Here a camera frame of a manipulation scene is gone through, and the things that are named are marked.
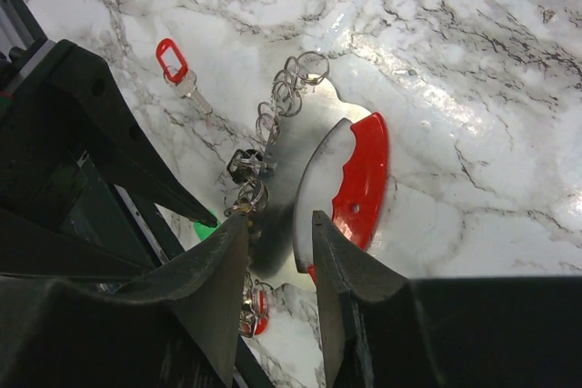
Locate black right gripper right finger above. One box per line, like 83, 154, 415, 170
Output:
312, 211, 414, 387

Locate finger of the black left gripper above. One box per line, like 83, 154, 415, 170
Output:
45, 40, 217, 226

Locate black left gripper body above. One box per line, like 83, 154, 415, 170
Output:
1, 40, 146, 277

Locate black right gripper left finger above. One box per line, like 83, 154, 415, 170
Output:
116, 213, 248, 385

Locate key with green tag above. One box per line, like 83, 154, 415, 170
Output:
192, 209, 221, 245

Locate lone key with red tag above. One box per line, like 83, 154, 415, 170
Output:
156, 38, 213, 115

